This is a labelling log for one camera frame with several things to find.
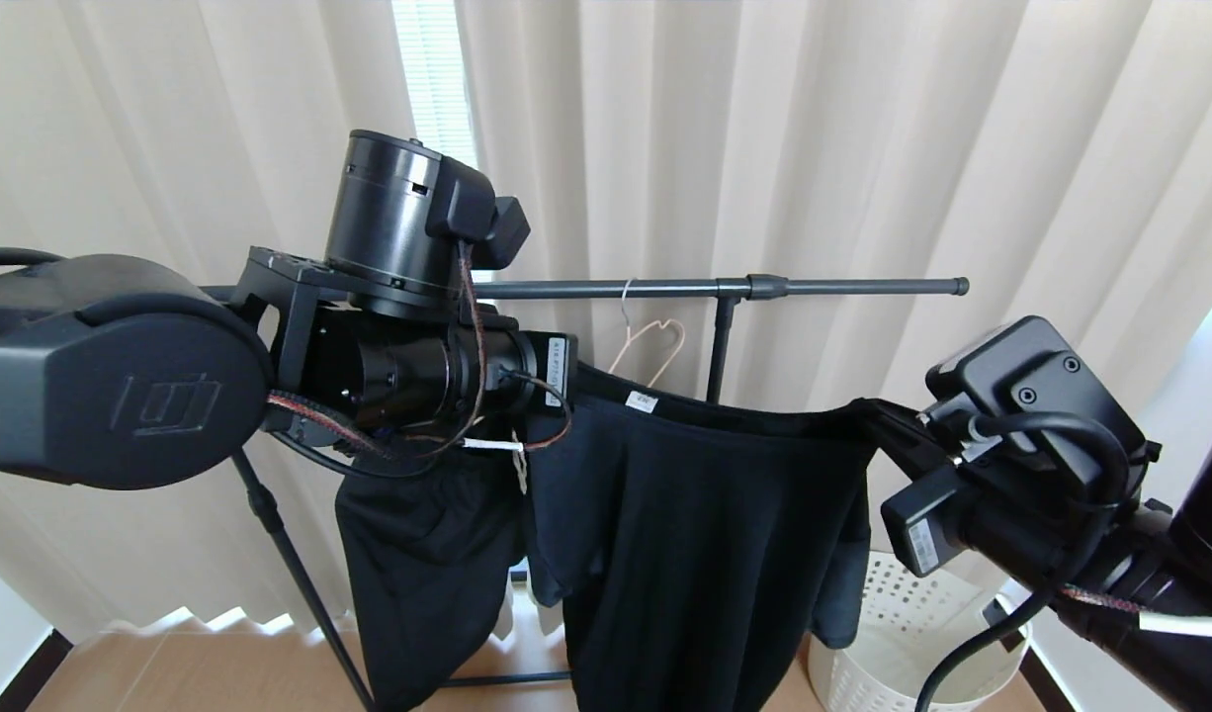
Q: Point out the black clothes rack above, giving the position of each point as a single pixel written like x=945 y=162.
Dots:
x=843 y=287

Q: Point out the pink clothes hanger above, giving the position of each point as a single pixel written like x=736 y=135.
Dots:
x=666 y=364

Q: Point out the white laundry basket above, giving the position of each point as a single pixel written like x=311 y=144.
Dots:
x=893 y=672

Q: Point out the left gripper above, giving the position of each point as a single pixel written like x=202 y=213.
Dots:
x=408 y=376

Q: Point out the beige curtain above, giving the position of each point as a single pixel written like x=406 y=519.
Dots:
x=814 y=129
x=171 y=119

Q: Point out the black shorts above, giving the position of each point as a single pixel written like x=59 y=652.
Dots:
x=418 y=574

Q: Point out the window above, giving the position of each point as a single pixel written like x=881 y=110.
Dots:
x=433 y=69

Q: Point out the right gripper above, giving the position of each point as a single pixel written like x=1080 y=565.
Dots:
x=1001 y=534

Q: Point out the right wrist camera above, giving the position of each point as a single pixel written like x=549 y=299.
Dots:
x=1031 y=381

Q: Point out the black garment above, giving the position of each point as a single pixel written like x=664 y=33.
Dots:
x=685 y=544

